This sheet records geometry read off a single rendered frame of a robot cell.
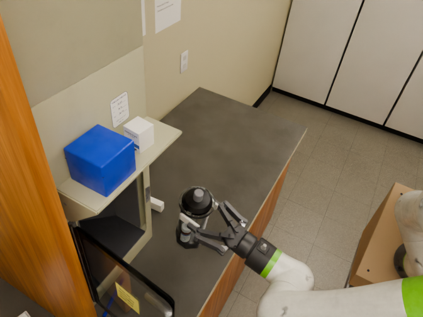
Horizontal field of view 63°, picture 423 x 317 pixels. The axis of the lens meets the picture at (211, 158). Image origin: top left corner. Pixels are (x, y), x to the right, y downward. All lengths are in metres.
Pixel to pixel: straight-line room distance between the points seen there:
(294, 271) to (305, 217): 1.81
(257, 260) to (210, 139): 0.91
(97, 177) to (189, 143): 1.07
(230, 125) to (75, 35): 1.31
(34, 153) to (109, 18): 0.31
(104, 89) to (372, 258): 1.03
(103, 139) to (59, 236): 0.21
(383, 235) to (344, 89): 2.62
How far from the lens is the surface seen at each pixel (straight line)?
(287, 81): 3.95
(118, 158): 0.72
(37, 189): 0.63
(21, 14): 0.62
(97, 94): 0.78
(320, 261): 2.61
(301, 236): 2.68
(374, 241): 1.36
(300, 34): 3.73
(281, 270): 1.00
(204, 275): 1.30
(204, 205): 1.02
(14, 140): 0.57
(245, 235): 1.02
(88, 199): 0.76
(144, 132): 0.82
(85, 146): 0.74
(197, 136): 1.79
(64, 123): 0.74
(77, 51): 0.71
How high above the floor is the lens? 2.08
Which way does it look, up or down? 43 degrees down
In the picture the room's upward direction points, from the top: 7 degrees clockwise
